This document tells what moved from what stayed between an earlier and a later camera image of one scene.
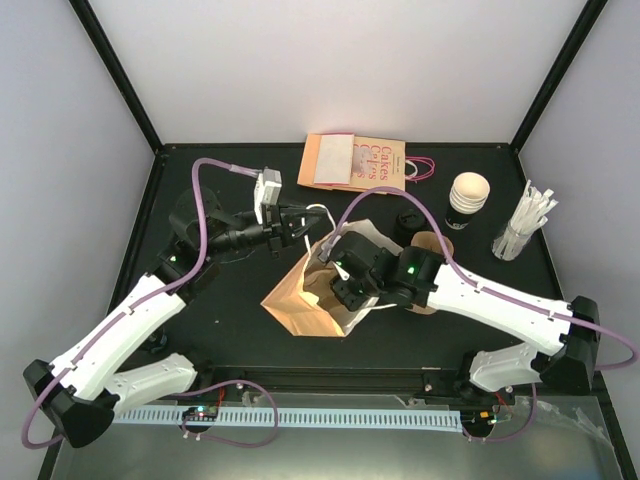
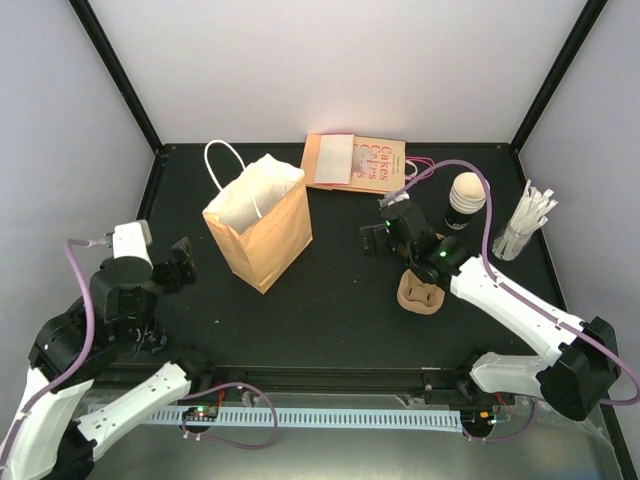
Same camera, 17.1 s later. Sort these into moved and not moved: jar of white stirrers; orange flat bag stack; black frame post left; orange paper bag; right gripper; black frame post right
Moved: right gripper; orange paper bag
Not moved: jar of white stirrers; black frame post left; black frame post right; orange flat bag stack
